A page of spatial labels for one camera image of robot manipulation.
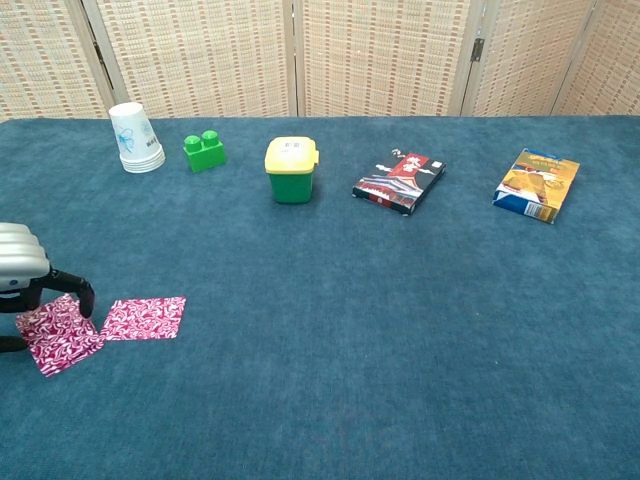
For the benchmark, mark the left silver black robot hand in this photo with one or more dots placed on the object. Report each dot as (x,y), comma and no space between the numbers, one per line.
(20,260)

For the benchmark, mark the red white patterned cloth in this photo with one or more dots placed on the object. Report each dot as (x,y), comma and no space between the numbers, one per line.
(60,345)

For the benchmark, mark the upside-down white paper cups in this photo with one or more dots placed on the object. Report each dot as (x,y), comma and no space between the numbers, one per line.
(135,140)

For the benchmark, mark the woven folding screen panel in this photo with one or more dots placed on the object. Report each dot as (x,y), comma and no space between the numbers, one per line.
(605,60)
(385,55)
(525,55)
(200,55)
(45,55)

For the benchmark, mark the green toy building brick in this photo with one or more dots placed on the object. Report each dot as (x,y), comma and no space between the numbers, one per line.
(205,155)

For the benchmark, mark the black screen hinge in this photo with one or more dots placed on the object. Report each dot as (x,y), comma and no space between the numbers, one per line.
(101,57)
(477,50)

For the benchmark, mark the green container with yellow lid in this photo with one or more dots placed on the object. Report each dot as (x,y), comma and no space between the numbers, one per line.
(292,175)

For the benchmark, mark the black red printed box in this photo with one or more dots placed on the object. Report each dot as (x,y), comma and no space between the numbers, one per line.
(400,182)

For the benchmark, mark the yellow blue snack box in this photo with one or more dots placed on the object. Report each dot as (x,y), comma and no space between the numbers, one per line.
(537,185)

